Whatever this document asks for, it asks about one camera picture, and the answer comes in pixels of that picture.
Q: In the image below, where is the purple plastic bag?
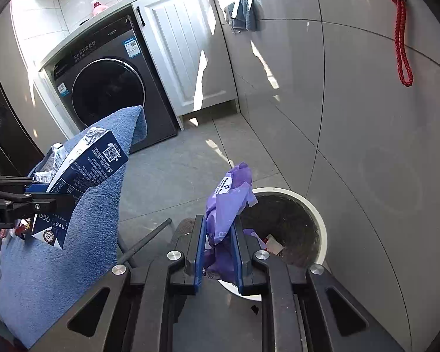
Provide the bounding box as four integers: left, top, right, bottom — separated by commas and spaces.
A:
202, 161, 266, 275

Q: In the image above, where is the blue terry towel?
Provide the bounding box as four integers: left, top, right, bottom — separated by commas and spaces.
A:
0, 106, 148, 350

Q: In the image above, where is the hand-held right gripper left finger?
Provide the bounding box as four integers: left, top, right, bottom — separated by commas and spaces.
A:
29, 216, 208, 352

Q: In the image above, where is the red braided rope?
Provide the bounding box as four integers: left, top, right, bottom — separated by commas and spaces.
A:
389, 0, 414, 87

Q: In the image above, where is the brown paper scrap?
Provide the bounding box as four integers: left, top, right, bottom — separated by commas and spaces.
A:
266, 234, 285, 255

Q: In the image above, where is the grey-blue hanging cloth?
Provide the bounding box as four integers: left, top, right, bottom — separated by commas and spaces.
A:
224, 0, 263, 34

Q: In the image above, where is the white round trash bin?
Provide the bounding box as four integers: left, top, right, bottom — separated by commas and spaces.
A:
214, 187, 329, 302

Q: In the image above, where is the dark grey washing machine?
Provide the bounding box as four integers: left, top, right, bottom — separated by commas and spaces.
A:
44, 15, 179, 155

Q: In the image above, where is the black metal rod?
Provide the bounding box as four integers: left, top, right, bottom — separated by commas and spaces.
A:
116, 218, 173, 265

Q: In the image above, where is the red snack bag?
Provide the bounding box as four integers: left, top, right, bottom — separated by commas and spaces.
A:
13, 220, 32, 241

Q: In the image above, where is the dark blue milk carton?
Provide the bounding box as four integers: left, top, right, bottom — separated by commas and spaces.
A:
25, 126, 130, 251

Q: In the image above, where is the white cabinet door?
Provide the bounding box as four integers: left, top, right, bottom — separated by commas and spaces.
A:
131, 0, 239, 131

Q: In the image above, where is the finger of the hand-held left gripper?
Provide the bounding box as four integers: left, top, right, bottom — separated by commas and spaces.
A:
4, 192, 76, 225
0, 175, 34, 193

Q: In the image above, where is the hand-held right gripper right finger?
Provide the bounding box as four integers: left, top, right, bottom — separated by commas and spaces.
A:
230, 222, 404, 352

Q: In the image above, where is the silver wrapper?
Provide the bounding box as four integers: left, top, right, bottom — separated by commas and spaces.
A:
33, 145, 71, 185

